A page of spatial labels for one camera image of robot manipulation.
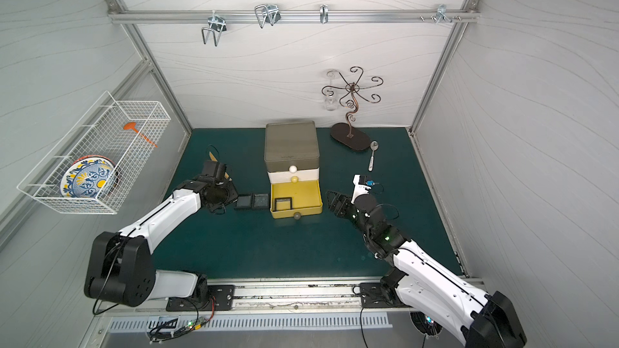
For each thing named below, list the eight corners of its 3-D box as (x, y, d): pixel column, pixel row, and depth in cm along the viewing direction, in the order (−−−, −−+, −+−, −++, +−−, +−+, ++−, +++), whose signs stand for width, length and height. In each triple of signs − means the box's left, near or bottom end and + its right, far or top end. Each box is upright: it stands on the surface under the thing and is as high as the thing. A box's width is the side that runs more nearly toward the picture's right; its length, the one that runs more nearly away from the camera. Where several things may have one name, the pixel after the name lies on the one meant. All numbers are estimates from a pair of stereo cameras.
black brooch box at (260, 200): (251, 209, 96) (250, 206, 94) (253, 195, 100) (252, 192, 98) (268, 209, 96) (267, 206, 94) (270, 195, 100) (269, 192, 98)
